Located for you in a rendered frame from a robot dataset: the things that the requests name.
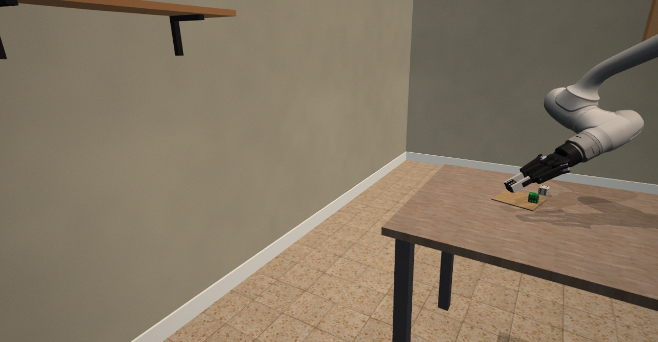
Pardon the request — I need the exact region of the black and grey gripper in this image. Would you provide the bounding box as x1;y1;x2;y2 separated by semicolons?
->
504;143;582;193

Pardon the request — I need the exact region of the green die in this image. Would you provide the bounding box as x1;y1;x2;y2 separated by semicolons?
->
528;192;539;204

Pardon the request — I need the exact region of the white die with black pips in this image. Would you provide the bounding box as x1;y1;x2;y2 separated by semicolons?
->
538;185;550;196

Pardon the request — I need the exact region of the tan mat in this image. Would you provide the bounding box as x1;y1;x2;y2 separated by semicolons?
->
492;189;547;211

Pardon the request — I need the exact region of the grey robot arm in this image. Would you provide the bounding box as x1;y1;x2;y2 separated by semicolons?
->
544;34;658;163

